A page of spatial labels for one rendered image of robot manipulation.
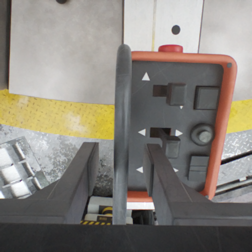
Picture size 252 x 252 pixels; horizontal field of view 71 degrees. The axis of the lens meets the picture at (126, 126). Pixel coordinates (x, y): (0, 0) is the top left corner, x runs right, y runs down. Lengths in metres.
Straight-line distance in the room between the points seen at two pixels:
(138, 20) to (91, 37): 0.40
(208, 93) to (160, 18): 0.17
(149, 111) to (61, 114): 0.90
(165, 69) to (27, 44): 0.64
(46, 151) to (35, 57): 0.61
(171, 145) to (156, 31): 0.23
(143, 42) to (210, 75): 0.14
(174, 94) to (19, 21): 0.72
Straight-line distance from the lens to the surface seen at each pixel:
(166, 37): 0.35
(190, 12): 0.37
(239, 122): 1.27
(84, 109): 1.06
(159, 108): 0.23
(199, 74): 0.24
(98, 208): 1.17
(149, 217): 1.18
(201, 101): 0.24
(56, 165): 1.22
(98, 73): 0.72
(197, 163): 0.26
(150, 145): 0.15
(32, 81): 0.79
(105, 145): 1.10
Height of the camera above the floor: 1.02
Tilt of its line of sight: 75 degrees down
